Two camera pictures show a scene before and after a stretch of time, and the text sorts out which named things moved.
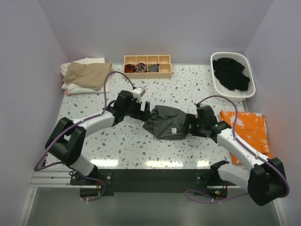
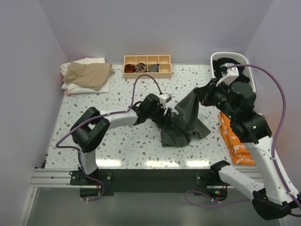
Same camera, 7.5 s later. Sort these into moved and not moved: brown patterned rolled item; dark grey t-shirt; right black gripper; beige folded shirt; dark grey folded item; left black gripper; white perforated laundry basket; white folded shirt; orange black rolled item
Moved: dark grey t-shirt; right black gripper; left black gripper
Not moved: beige folded shirt; orange black rolled item; white perforated laundry basket; brown patterned rolled item; dark grey folded item; white folded shirt
